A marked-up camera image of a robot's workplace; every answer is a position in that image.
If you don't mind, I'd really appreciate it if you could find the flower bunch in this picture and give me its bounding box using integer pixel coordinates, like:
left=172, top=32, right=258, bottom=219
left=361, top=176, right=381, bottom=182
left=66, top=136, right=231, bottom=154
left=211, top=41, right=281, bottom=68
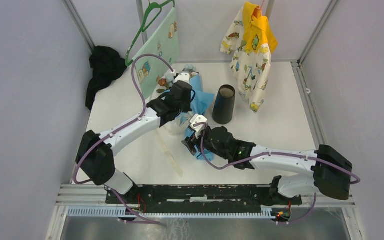
left=155, top=64, right=199, bottom=94

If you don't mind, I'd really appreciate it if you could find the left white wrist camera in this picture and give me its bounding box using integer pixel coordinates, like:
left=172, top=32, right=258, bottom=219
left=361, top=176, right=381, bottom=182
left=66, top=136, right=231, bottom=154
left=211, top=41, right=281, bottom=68
left=173, top=71, right=191, bottom=84

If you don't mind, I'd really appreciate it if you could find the yellow patterned child shirt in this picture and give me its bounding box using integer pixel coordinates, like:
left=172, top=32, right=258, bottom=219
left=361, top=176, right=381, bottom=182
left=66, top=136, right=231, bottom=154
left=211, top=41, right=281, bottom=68
left=220, top=1, right=278, bottom=113

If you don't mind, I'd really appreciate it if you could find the green clothes hanger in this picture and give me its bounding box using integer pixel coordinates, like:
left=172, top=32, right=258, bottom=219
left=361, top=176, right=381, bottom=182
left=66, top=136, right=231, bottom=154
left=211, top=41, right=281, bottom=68
left=125, top=0, right=176, bottom=67

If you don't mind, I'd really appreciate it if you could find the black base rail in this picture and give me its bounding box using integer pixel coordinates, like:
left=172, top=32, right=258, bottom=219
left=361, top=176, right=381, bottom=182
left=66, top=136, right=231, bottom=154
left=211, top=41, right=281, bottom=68
left=121, top=184, right=303, bottom=214

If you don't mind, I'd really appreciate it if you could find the blue wrapping paper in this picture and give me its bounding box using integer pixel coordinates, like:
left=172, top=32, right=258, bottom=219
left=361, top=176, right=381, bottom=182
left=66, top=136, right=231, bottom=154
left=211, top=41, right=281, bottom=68
left=184, top=74, right=215, bottom=162

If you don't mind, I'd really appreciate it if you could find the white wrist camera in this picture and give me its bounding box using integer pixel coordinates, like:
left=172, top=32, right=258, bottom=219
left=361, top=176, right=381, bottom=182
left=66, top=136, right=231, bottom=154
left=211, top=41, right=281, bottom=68
left=188, top=114, right=208, bottom=139
left=173, top=71, right=191, bottom=84

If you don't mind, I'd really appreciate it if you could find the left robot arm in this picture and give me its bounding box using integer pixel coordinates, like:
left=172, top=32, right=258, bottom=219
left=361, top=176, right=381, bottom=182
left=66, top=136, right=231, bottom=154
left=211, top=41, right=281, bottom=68
left=75, top=81, right=195, bottom=204

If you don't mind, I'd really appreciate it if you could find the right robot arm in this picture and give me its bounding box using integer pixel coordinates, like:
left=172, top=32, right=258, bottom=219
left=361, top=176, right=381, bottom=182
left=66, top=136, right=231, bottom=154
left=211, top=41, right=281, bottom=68
left=182, top=124, right=360, bottom=204

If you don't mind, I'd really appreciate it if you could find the black cloth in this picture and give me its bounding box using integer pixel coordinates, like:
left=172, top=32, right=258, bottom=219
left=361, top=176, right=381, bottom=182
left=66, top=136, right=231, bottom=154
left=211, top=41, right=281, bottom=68
left=85, top=45, right=127, bottom=110

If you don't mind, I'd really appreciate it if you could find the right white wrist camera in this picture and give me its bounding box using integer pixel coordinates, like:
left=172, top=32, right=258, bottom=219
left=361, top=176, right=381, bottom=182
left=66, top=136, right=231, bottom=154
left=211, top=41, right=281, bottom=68
left=188, top=114, right=208, bottom=139

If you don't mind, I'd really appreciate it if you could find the cream ribbon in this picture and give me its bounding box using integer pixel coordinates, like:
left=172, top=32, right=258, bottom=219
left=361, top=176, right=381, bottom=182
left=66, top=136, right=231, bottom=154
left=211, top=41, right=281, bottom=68
left=155, top=111, right=192, bottom=178

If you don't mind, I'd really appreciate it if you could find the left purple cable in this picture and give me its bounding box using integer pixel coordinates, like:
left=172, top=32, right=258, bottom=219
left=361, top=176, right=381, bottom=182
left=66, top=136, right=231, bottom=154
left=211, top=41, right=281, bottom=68
left=72, top=53, right=176, bottom=225

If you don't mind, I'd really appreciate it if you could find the green cartoon cloth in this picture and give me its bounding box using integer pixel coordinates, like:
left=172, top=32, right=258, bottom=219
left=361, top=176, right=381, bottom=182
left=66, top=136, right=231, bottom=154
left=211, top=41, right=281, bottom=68
left=130, top=7, right=180, bottom=100

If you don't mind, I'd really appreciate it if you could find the black vase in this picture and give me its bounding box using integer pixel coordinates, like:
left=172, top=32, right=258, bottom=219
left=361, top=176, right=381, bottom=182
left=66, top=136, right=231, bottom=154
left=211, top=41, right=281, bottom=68
left=212, top=84, right=236, bottom=125

